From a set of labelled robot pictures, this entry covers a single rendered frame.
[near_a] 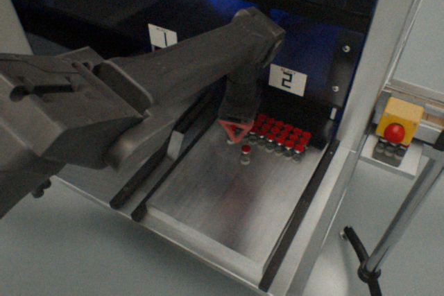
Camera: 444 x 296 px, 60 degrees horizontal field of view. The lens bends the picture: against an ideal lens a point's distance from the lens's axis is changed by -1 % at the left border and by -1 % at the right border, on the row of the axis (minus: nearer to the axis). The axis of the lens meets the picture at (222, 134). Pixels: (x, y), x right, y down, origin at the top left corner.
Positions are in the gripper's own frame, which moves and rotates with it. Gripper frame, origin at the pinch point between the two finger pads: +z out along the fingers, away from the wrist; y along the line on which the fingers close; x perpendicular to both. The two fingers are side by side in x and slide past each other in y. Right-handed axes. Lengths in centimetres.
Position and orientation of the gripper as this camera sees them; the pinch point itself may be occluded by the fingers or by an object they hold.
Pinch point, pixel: (238, 131)
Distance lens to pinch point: 81.4
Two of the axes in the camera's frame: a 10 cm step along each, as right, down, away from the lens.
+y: 2.6, -6.8, 6.8
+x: -9.7, -2.0, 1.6
